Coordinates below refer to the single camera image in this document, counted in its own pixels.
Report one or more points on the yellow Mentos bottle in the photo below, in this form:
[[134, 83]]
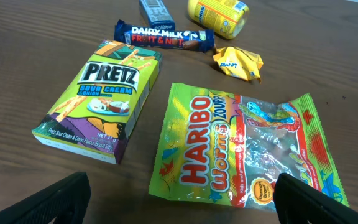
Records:
[[225, 17]]

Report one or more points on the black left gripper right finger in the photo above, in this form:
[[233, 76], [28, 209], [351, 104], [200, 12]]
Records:
[[298, 203]]

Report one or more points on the green Pretz snack box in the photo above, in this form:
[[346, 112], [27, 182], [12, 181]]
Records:
[[96, 114]]

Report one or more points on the yellow candy wrapper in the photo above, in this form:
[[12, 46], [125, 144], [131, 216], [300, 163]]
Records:
[[239, 63]]

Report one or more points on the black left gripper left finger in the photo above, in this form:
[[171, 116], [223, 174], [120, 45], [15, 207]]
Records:
[[65, 201]]

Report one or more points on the Haribo worms candy bag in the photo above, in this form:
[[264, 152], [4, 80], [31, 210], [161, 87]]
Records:
[[227, 149]]

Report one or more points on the Dairy Milk chocolate bar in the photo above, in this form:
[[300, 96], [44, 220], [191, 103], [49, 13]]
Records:
[[199, 41]]

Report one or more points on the blue Eclipse mint box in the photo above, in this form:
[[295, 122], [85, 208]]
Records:
[[156, 14]]

